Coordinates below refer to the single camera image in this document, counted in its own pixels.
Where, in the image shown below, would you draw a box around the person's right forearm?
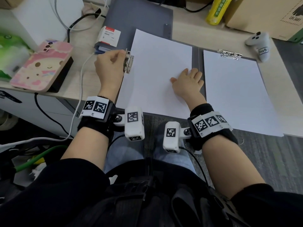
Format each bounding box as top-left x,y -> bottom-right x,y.
202,134 -> 265,199

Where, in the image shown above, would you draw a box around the black power strip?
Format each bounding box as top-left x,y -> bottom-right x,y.
142,0 -> 187,7

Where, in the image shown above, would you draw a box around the large cardboard box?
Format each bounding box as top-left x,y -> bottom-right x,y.
0,0 -> 25,10

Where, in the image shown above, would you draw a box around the yellow drink bottle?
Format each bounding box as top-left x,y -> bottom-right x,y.
205,0 -> 234,26

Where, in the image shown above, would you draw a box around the person's black shirt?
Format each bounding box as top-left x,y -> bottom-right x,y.
0,158 -> 303,227

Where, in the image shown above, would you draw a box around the person's leg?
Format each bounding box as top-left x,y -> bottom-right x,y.
104,137 -> 145,173
152,121 -> 197,174

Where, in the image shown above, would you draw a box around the gray blue folder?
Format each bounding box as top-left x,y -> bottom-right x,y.
94,42 -> 113,55

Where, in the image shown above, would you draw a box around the white game controller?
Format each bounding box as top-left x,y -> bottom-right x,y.
245,32 -> 271,63

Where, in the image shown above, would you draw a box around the black marker wrist strap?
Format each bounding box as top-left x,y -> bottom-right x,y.
187,103 -> 238,150
77,96 -> 116,137

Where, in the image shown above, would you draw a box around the stack of white papers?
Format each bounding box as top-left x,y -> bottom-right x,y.
116,29 -> 193,120

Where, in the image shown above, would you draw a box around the black chest harness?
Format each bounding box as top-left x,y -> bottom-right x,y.
66,158 -> 251,227

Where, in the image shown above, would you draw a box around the person's right hand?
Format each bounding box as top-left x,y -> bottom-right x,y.
170,68 -> 207,111

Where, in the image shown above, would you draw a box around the black power cord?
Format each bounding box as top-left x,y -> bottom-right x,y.
183,1 -> 212,13

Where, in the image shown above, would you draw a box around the gray translucent clip folder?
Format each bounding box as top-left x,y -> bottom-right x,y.
96,0 -> 174,52
116,27 -> 263,140

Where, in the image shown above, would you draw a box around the green tissue pack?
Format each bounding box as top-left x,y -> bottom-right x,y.
0,33 -> 33,82

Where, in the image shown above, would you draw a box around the person's right leg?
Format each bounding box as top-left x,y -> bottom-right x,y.
152,121 -> 197,174

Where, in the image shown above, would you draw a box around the pink cartoon phone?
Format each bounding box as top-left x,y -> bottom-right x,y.
10,39 -> 74,93

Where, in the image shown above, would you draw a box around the cardboard box black logo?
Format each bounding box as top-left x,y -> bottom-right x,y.
223,0 -> 303,42

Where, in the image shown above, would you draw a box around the person's left forearm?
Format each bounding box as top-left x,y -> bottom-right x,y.
61,127 -> 109,171

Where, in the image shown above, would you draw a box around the green cable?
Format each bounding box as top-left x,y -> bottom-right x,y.
15,145 -> 68,173

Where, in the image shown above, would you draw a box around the green cabinet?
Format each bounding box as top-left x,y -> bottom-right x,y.
288,28 -> 303,44

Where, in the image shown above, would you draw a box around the gray cable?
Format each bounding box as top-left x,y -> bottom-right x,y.
48,0 -> 104,32

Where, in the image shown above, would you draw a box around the black camera cable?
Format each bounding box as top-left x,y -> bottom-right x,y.
108,134 -> 126,149
179,146 -> 209,186

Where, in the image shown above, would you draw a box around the black power bank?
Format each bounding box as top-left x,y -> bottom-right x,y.
47,56 -> 74,93

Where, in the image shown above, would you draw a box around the person's left leg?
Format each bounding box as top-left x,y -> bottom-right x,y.
104,137 -> 145,173

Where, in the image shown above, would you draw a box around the white paper bundle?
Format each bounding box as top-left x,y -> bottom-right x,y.
203,50 -> 284,137

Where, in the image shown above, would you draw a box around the person's left hand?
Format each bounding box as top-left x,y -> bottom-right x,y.
94,49 -> 126,102

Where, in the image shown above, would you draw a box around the thick black cable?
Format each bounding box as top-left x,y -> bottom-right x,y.
67,9 -> 106,43

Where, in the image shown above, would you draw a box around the thin black cable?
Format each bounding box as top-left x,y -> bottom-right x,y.
34,93 -> 74,139

